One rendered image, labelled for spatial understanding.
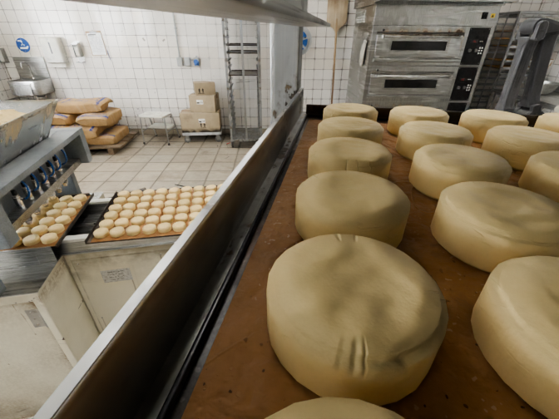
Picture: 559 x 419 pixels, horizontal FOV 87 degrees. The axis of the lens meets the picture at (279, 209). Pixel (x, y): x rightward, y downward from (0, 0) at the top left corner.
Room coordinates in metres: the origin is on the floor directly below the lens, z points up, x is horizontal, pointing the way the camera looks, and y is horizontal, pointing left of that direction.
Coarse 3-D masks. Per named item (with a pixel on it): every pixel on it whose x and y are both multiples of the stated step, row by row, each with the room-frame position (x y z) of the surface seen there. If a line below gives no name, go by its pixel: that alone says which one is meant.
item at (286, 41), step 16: (272, 32) 0.34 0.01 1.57; (288, 32) 0.34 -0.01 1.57; (272, 48) 0.34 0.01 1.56; (288, 48) 0.34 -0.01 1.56; (272, 64) 0.34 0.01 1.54; (288, 64) 0.34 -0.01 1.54; (272, 80) 0.34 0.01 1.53; (288, 80) 0.34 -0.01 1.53; (272, 96) 0.34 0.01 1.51; (288, 96) 0.34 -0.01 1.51; (272, 112) 0.34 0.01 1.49
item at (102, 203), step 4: (92, 200) 1.18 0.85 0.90; (96, 200) 1.18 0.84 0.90; (100, 200) 1.18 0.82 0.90; (104, 200) 1.18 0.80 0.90; (108, 200) 1.18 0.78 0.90; (88, 204) 1.16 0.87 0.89; (92, 204) 1.16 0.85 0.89; (96, 204) 1.17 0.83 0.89; (100, 204) 1.17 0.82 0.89; (104, 204) 1.17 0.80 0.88; (88, 208) 1.16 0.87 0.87; (92, 208) 1.16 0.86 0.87; (96, 208) 1.17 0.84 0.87; (100, 208) 1.17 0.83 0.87; (104, 208) 1.17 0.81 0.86; (84, 212) 1.16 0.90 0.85; (88, 212) 1.16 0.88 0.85; (92, 212) 1.16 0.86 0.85; (96, 212) 1.17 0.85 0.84; (100, 212) 1.17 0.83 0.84
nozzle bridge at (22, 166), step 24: (48, 144) 1.14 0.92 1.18; (72, 144) 1.33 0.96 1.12; (0, 168) 0.90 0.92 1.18; (24, 168) 0.90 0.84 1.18; (72, 168) 1.23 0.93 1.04; (0, 192) 0.74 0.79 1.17; (48, 192) 1.00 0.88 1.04; (72, 192) 1.32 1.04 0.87; (0, 216) 0.70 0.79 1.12; (24, 216) 0.83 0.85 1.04; (0, 240) 0.68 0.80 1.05; (0, 288) 0.67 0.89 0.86
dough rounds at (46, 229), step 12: (48, 204) 1.11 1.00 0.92; (60, 204) 1.11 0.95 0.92; (72, 204) 1.11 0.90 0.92; (84, 204) 1.14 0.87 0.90; (36, 216) 1.01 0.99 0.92; (48, 216) 1.02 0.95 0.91; (60, 216) 1.01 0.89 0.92; (72, 216) 1.04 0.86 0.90; (24, 228) 0.92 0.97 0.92; (36, 228) 0.92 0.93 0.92; (48, 228) 0.93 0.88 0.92; (60, 228) 0.93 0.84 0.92; (24, 240) 0.85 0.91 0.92; (36, 240) 0.85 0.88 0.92; (48, 240) 0.85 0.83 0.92
